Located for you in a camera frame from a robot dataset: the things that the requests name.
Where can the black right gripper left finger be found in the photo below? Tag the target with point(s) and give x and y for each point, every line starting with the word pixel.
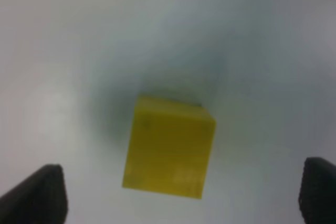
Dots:
pixel 40 198

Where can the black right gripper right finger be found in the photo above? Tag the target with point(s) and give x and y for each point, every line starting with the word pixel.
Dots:
pixel 317 192

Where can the yellow wooden cube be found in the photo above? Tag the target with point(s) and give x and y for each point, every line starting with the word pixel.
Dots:
pixel 169 148

